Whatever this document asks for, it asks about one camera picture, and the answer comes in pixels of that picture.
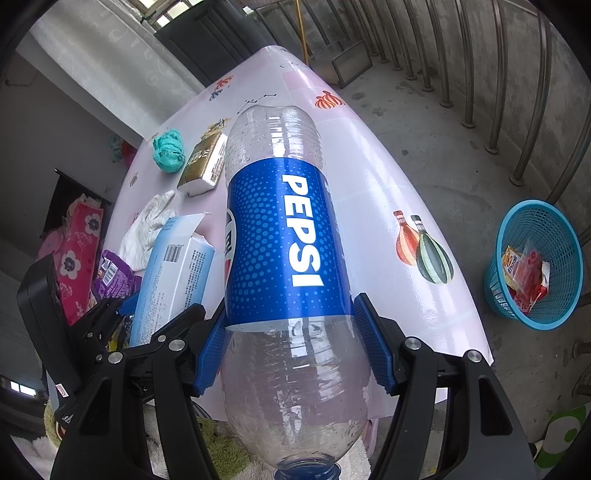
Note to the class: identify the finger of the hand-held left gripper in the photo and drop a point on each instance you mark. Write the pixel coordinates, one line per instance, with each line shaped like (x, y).
(129, 304)

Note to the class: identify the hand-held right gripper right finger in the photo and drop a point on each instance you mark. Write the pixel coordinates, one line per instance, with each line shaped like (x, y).
(369, 341)

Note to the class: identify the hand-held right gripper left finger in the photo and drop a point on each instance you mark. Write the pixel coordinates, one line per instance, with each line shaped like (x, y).
(210, 350)

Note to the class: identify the purple snack packet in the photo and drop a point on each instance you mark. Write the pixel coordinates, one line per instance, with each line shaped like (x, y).
(113, 277)

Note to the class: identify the light blue carton box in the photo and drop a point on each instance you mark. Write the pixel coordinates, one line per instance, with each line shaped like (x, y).
(171, 272)

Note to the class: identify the clear bottle with blue label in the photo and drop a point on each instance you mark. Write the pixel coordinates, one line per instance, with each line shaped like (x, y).
(286, 240)

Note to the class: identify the blue plastic mesh basket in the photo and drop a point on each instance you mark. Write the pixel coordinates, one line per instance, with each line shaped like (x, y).
(556, 240)

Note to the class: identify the white crumpled glove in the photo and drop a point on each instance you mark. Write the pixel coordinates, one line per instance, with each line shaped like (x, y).
(143, 226)

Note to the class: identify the pink floral bag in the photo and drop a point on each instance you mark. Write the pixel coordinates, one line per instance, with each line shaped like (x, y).
(76, 240)

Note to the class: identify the heap of colourful clothes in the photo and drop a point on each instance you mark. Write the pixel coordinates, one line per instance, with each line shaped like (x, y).
(121, 152)

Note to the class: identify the crumpled green plastic bag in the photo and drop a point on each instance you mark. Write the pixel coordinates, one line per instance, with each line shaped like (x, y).
(167, 150)

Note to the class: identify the brown tissue pack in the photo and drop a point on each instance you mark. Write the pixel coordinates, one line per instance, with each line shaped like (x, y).
(201, 161)

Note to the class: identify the red white snack packet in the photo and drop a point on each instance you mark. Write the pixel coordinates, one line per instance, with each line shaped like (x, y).
(524, 300)

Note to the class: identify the green white plastic item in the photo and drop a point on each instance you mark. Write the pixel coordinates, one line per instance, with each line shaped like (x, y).
(558, 438)

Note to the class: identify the metal balcony railing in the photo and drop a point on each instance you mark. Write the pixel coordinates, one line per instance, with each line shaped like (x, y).
(467, 123)

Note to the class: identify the white patterned curtain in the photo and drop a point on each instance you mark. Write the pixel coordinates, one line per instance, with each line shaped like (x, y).
(106, 60)

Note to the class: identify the dark grey cabinet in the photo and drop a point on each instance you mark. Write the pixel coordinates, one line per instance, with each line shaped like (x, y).
(207, 41)

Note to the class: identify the metal dustpan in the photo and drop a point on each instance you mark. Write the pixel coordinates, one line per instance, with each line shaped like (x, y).
(351, 64)

